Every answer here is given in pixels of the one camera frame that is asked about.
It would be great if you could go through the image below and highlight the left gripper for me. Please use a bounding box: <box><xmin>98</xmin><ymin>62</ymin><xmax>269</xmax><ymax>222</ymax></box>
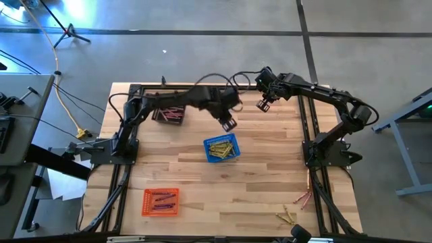
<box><xmin>205</xmin><ymin>99</ymin><xmax>238</xmax><ymax>133</ymax></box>

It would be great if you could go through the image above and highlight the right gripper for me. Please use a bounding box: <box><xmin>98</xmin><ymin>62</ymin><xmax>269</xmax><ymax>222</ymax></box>
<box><xmin>255</xmin><ymin>79</ymin><xmax>290</xmax><ymax>113</ymax></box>

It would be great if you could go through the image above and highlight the blue plastic basket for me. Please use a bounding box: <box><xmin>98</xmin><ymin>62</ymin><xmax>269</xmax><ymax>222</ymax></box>
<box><xmin>202</xmin><ymin>132</ymin><xmax>242</xmax><ymax>164</ymax></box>

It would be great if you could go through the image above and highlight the black plastic basket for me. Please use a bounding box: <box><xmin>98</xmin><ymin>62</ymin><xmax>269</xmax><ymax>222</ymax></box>
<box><xmin>151</xmin><ymin>106</ymin><xmax>187</xmax><ymax>126</ymax></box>

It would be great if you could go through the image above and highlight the orange plastic basket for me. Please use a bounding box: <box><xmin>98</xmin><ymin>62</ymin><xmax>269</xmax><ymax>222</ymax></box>
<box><xmin>140</xmin><ymin>187</ymin><xmax>180</xmax><ymax>217</ymax></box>

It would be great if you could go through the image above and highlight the black rounded object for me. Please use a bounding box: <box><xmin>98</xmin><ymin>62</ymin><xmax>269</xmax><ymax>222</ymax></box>
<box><xmin>290</xmin><ymin>223</ymin><xmax>313</xmax><ymax>243</ymax></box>

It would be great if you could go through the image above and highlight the black device green light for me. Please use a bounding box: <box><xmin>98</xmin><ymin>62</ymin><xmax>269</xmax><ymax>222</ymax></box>
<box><xmin>412</xmin><ymin>87</ymin><xmax>432</xmax><ymax>119</ymax></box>

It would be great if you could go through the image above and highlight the black desk crossbeam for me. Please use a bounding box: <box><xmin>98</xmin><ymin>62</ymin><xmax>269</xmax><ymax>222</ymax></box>
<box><xmin>25</xmin><ymin>144</ymin><xmax>92</xmax><ymax>181</ymax></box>

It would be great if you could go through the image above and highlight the white paper sheet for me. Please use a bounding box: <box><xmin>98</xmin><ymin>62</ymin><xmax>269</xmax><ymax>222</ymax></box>
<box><xmin>47</xmin><ymin>167</ymin><xmax>89</xmax><ymax>200</ymax></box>

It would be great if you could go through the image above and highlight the black tripod stand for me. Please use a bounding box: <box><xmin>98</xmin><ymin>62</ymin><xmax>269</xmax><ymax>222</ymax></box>
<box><xmin>39</xmin><ymin>0</ymin><xmax>92</xmax><ymax>49</ymax></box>

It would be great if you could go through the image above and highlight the black desk clamp tool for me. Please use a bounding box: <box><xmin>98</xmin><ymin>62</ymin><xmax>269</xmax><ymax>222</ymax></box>
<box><xmin>0</xmin><ymin>86</ymin><xmax>41</xmax><ymax>109</ymax></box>

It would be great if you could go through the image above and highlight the black keyboard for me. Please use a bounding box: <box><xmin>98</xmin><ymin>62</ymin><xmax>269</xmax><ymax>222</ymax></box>
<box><xmin>0</xmin><ymin>116</ymin><xmax>15</xmax><ymax>155</ymax></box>

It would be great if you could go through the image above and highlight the dark grey desk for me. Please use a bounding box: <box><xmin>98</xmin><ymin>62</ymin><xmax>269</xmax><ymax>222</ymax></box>
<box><xmin>0</xmin><ymin>163</ymin><xmax>38</xmax><ymax>240</ymax></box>

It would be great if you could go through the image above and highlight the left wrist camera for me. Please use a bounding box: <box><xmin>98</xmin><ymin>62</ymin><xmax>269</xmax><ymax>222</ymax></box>
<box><xmin>221</xmin><ymin>86</ymin><xmax>241</xmax><ymax>109</ymax></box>

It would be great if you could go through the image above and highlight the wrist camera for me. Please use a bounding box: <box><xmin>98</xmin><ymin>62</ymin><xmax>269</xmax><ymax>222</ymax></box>
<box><xmin>221</xmin><ymin>86</ymin><xmax>241</xmax><ymax>109</ymax></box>
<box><xmin>254</xmin><ymin>66</ymin><xmax>276</xmax><ymax>89</ymax></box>

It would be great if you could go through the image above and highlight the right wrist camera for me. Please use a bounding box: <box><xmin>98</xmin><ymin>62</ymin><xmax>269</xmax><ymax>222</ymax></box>
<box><xmin>254</xmin><ymin>66</ymin><xmax>276</xmax><ymax>89</ymax></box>

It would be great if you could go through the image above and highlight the black aluminium table frame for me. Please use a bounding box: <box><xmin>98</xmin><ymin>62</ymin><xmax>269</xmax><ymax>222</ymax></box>
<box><xmin>80</xmin><ymin>82</ymin><xmax>364</xmax><ymax>237</ymax></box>

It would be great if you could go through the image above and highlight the black right camera cable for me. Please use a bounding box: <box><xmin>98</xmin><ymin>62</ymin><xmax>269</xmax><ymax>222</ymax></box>
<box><xmin>229</xmin><ymin>70</ymin><xmax>267</xmax><ymax>90</ymax></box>

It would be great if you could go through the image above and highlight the black camera cable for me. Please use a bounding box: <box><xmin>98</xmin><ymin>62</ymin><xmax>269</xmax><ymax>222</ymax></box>
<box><xmin>194</xmin><ymin>72</ymin><xmax>244</xmax><ymax>114</ymax></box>
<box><xmin>229</xmin><ymin>70</ymin><xmax>267</xmax><ymax>90</ymax></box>

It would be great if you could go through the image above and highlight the black left camera cable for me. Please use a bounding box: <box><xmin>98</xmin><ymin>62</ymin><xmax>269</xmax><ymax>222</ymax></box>
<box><xmin>194</xmin><ymin>72</ymin><xmax>244</xmax><ymax>114</ymax></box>

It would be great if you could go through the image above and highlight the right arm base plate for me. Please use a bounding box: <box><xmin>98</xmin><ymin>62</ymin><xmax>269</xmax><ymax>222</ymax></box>
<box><xmin>302</xmin><ymin>138</ymin><xmax>364</xmax><ymax>169</ymax></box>

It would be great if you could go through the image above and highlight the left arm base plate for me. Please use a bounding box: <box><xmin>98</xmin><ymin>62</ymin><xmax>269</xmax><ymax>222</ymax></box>
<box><xmin>90</xmin><ymin>138</ymin><xmax>140</xmax><ymax>166</ymax></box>

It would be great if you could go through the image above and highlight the grey metal table frame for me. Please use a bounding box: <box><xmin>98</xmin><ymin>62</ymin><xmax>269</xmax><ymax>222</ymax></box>
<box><xmin>372</xmin><ymin>86</ymin><xmax>432</xmax><ymax>197</ymax></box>

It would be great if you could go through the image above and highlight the yellow extension cable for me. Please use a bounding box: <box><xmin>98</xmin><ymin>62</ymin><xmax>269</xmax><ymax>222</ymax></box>
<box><xmin>19</xmin><ymin>0</ymin><xmax>85</xmax><ymax>134</ymax></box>

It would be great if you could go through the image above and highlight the black floor cable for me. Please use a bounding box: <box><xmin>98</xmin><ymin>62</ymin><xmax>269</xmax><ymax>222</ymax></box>
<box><xmin>0</xmin><ymin>49</ymin><xmax>42</xmax><ymax>76</ymax></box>

